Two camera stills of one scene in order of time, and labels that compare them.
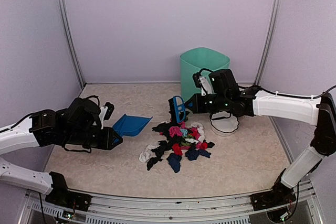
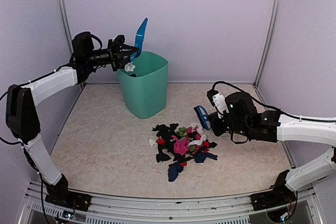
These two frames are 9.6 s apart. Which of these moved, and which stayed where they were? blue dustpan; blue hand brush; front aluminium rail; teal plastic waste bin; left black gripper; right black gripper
Moved: left black gripper; right black gripper; blue hand brush; blue dustpan; teal plastic waste bin
Stayed: front aluminium rail
